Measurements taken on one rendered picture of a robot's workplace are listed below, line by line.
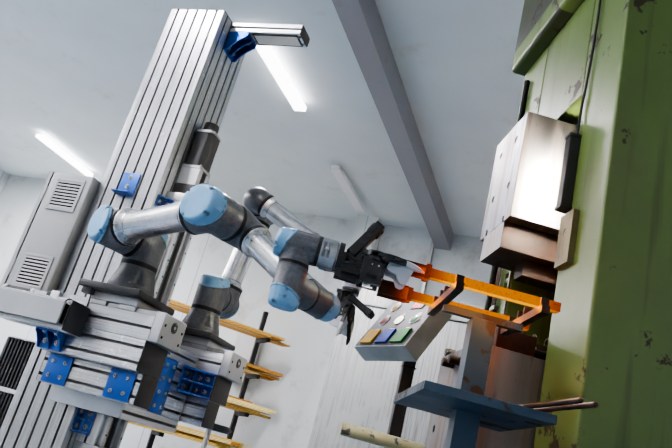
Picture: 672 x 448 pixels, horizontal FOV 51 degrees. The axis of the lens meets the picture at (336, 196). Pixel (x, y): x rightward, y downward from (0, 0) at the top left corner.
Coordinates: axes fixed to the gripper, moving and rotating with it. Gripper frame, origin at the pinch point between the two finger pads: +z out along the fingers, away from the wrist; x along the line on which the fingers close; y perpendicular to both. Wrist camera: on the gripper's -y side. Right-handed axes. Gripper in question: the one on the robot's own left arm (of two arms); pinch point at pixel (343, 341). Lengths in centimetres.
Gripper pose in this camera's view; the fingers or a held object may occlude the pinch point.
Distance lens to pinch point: 274.9
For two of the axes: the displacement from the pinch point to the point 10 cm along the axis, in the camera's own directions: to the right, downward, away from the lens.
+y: -9.3, -1.1, 3.5
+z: -2.4, 9.0, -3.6
